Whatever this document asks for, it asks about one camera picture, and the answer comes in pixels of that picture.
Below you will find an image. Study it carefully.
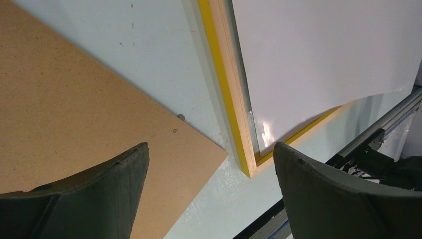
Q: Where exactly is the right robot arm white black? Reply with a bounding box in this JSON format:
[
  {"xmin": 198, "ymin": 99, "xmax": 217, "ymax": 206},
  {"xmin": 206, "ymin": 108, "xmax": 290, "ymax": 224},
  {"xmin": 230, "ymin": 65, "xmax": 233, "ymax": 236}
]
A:
[{"xmin": 354, "ymin": 148, "xmax": 422, "ymax": 191}]

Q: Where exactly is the aluminium front rail frame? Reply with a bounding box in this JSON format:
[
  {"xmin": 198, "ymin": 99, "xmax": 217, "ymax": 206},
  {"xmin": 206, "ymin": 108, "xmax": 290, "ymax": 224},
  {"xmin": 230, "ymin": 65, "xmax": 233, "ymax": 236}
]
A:
[{"xmin": 332, "ymin": 86, "xmax": 422, "ymax": 159}]

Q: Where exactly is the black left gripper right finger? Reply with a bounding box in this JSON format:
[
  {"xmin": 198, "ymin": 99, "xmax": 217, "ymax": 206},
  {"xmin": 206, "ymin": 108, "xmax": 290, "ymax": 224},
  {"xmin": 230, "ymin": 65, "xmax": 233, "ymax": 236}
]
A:
[{"xmin": 274, "ymin": 142, "xmax": 422, "ymax": 239}]

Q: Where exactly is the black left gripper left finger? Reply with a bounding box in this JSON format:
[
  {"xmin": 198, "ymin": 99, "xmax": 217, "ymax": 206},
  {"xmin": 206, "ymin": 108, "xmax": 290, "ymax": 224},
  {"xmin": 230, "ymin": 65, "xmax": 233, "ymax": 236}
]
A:
[{"xmin": 0, "ymin": 142, "xmax": 149, "ymax": 239}]

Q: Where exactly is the landscape photo print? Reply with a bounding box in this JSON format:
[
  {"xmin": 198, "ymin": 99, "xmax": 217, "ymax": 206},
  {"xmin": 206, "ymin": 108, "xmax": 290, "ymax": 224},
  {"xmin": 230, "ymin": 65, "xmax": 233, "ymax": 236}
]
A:
[{"xmin": 232, "ymin": 0, "xmax": 422, "ymax": 152}]

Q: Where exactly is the yellow wooden picture frame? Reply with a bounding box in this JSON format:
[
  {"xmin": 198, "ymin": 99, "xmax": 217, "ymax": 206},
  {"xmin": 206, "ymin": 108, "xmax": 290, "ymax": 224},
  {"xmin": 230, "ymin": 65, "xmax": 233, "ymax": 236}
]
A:
[{"xmin": 197, "ymin": 0, "xmax": 357, "ymax": 179}]

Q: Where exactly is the brown cardboard backing board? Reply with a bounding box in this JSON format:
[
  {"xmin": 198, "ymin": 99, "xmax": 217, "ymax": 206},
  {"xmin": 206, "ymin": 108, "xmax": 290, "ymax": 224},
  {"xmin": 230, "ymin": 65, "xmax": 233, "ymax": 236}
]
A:
[{"xmin": 0, "ymin": 0, "xmax": 227, "ymax": 239}]

